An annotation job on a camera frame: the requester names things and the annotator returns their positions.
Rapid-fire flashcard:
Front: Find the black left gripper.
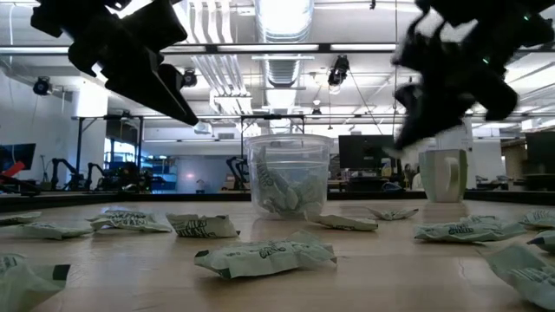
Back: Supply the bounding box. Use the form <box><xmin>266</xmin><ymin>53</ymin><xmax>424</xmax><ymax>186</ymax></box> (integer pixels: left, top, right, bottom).
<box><xmin>69</xmin><ymin>19</ymin><xmax>199</xmax><ymax>127</ymax></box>

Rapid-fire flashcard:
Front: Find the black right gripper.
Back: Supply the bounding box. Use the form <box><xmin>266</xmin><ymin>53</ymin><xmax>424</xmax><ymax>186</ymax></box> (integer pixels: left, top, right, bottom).
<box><xmin>395</xmin><ymin>25</ymin><xmax>519</xmax><ymax>151</ymax></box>

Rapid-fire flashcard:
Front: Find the white column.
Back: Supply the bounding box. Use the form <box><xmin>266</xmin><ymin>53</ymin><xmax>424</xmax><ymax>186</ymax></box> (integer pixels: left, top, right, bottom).
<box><xmin>435</xmin><ymin>116</ymin><xmax>474</xmax><ymax>151</ymax></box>

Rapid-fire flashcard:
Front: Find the person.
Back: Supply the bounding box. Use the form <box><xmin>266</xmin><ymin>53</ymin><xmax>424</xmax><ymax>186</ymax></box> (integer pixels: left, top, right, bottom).
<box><xmin>402</xmin><ymin>163</ymin><xmax>425</xmax><ymax>192</ymax></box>

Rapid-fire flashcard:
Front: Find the green and white mug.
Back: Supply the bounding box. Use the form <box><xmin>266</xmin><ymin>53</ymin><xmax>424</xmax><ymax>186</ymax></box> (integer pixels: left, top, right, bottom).
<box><xmin>418</xmin><ymin>148</ymin><xmax>469</xmax><ymax>204</ymax></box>

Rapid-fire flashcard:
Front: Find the black overhead crossbeam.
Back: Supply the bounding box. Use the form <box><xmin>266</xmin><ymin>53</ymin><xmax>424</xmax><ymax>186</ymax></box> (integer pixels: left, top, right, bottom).
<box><xmin>0</xmin><ymin>42</ymin><xmax>555</xmax><ymax>55</ymax></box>

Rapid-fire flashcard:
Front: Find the black monitor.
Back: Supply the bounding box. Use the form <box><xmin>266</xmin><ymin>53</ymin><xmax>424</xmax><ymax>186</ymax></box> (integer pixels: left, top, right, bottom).
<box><xmin>337</xmin><ymin>134</ymin><xmax>396</xmax><ymax>171</ymax></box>
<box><xmin>0</xmin><ymin>143</ymin><xmax>37</xmax><ymax>172</ymax></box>
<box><xmin>525</xmin><ymin>131</ymin><xmax>555</xmax><ymax>175</ymax></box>

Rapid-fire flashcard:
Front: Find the brown wooden cabinet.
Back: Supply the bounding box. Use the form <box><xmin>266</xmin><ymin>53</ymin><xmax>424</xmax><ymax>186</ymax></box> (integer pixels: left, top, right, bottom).
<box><xmin>500</xmin><ymin>138</ymin><xmax>527</xmax><ymax>185</ymax></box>

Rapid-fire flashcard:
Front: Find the clear plastic cup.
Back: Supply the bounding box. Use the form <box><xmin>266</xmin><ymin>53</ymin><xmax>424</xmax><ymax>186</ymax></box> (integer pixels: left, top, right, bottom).
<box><xmin>244</xmin><ymin>133</ymin><xmax>335</xmax><ymax>220</ymax></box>

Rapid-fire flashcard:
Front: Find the red object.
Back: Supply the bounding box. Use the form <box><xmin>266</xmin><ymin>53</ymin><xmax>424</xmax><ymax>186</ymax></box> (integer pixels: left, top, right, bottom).
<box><xmin>0</xmin><ymin>160</ymin><xmax>28</xmax><ymax>179</ymax></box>

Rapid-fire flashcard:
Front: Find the black ceiling camera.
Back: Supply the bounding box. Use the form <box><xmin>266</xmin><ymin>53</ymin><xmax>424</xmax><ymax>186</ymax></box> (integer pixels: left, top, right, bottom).
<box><xmin>32</xmin><ymin>75</ymin><xmax>54</xmax><ymax>97</ymax></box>
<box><xmin>181</xmin><ymin>68</ymin><xmax>199</xmax><ymax>88</ymax></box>

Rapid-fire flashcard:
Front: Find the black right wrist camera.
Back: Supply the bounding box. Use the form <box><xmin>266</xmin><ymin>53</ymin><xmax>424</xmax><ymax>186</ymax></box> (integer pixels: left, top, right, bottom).
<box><xmin>391</xmin><ymin>16</ymin><xmax>441</xmax><ymax>84</ymax></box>

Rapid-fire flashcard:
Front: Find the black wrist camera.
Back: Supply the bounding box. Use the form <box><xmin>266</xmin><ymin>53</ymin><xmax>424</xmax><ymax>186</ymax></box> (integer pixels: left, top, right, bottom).
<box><xmin>391</xmin><ymin>16</ymin><xmax>441</xmax><ymax>84</ymax></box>
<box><xmin>122</xmin><ymin>0</ymin><xmax>189</xmax><ymax>55</ymax></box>

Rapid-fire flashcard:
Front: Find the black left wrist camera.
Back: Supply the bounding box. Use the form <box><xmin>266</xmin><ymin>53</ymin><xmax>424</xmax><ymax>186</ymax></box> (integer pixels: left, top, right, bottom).
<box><xmin>122</xmin><ymin>0</ymin><xmax>189</xmax><ymax>55</ymax></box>

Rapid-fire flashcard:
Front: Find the black overhead camera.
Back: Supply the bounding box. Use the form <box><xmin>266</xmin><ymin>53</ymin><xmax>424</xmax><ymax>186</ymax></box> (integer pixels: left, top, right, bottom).
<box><xmin>327</xmin><ymin>55</ymin><xmax>351</xmax><ymax>88</ymax></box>

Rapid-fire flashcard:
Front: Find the black frame stand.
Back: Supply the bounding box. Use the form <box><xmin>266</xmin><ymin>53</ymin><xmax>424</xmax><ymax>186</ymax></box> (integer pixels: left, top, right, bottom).
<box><xmin>239</xmin><ymin>113</ymin><xmax>306</xmax><ymax>159</ymax></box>
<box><xmin>71</xmin><ymin>114</ymin><xmax>146</xmax><ymax>192</ymax></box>

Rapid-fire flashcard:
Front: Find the black aluminium table frame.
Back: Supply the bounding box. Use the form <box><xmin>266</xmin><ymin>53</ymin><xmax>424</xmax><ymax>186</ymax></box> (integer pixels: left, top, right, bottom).
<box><xmin>0</xmin><ymin>189</ymin><xmax>555</xmax><ymax>214</ymax></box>

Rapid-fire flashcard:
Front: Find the silver ceiling duct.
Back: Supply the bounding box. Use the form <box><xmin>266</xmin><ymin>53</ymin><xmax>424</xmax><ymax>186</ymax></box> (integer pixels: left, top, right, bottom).
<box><xmin>254</xmin><ymin>0</ymin><xmax>316</xmax><ymax>88</ymax></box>

